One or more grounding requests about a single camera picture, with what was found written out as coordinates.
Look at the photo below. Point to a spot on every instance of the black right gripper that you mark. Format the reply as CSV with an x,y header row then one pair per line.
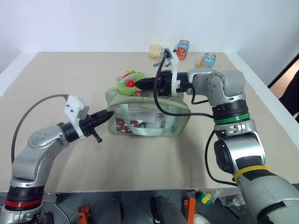
x,y
163,88

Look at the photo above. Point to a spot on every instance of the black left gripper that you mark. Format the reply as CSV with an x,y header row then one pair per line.
x,y
87,127

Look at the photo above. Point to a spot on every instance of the green transparent zip pouch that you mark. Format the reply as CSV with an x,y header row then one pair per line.
x,y
172,107

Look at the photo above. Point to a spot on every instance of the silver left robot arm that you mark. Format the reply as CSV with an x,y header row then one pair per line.
x,y
35,144

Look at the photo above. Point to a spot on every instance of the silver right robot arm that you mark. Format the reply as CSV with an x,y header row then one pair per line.
x,y
233,93

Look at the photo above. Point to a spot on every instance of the pale yellow plush toy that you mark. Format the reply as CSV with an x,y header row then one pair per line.
x,y
154,49

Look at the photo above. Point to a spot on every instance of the red patterned packet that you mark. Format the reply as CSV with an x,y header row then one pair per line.
x,y
121,124

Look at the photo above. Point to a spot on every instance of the white folded cloth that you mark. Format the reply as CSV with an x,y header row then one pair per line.
x,y
149,117

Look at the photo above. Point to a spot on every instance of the tomato print drink can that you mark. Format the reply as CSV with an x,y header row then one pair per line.
x,y
182,51

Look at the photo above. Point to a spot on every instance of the blue orange drink can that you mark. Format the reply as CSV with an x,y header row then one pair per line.
x,y
207,61

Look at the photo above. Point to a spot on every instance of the orange black tool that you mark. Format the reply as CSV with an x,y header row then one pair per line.
x,y
83,214
189,206

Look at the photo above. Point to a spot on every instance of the plastic bag with yellow-green item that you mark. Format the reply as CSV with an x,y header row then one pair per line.
x,y
206,198

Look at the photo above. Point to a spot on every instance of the black fabric object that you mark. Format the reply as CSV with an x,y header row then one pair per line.
x,y
290,100

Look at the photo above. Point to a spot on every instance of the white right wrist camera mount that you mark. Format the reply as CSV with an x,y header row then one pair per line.
x,y
174,70

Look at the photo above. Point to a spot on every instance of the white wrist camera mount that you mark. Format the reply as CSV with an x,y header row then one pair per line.
x,y
174,70
73,105

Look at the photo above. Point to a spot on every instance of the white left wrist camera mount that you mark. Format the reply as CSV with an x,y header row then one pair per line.
x,y
73,105

